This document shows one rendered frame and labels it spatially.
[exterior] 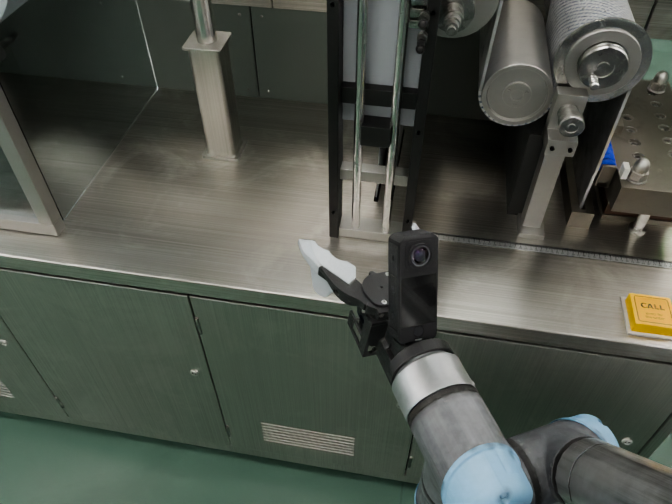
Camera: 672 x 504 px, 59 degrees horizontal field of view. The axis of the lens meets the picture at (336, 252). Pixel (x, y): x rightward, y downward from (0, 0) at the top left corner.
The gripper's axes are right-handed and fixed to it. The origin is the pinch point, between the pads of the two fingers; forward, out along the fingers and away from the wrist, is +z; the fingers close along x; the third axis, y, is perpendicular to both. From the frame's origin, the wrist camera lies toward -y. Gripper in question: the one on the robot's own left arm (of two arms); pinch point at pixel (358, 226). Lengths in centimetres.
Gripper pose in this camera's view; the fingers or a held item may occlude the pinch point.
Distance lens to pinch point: 72.2
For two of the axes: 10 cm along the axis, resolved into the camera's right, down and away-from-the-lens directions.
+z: -3.3, -6.9, 6.5
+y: -1.3, 7.1, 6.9
